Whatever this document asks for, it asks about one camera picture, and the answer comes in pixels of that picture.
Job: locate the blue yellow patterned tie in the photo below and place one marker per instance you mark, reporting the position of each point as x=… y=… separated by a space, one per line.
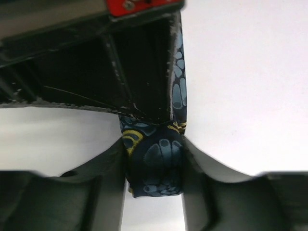
x=155 y=152

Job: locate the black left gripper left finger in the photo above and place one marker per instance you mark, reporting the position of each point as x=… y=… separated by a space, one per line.
x=87 y=198

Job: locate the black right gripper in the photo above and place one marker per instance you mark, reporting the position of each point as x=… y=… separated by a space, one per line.
x=118 y=56

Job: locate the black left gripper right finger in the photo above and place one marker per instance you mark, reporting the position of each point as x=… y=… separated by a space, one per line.
x=219 y=198

